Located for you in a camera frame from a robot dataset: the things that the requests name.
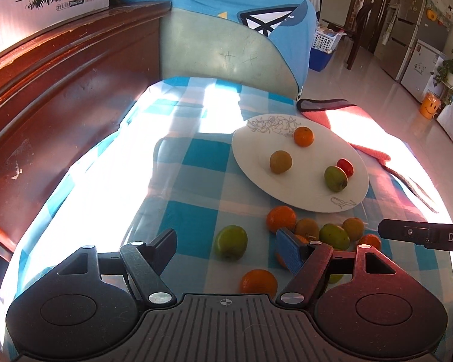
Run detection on blue checkered tablecloth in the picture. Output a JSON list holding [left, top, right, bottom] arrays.
[[0, 78, 453, 361]]

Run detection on orange smiley bucket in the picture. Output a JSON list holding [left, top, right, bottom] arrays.
[[419, 92, 442, 120]]

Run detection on blue green cushioned chair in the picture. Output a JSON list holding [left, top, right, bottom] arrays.
[[114, 0, 318, 101]]

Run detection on brown kiwi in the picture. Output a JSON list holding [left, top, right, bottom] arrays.
[[294, 218, 320, 240], [269, 151, 293, 174], [342, 218, 364, 242]]

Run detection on wooden headboard furniture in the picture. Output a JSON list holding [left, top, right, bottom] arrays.
[[0, 2, 171, 261]]

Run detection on green round fruit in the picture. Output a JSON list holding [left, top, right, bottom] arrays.
[[214, 225, 248, 261]]

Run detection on small white fridge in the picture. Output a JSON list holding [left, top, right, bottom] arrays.
[[401, 40, 446, 103]]

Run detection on white laundry basket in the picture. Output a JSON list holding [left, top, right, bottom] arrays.
[[313, 26, 346, 54]]

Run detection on orange tangerine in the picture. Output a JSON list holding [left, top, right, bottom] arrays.
[[293, 126, 315, 148], [239, 269, 278, 298], [266, 206, 297, 234], [358, 234, 381, 251]]

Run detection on silver refrigerator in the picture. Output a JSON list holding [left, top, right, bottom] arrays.
[[381, 0, 453, 82]]

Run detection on brown kiwi back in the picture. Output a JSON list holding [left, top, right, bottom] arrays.
[[294, 218, 320, 240]]

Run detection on red tomato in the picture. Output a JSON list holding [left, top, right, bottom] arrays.
[[336, 158, 355, 178], [275, 234, 309, 269]]

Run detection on dark wooden chair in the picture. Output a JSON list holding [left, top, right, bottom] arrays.
[[347, 2, 374, 70]]

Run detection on white decorated plate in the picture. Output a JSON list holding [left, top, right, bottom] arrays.
[[231, 114, 369, 213]]

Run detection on green jujube back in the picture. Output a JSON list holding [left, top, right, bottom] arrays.
[[319, 223, 351, 251]]

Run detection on green jujube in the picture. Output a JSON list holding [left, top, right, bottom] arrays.
[[324, 166, 348, 192], [319, 223, 351, 251], [328, 274, 344, 284]]

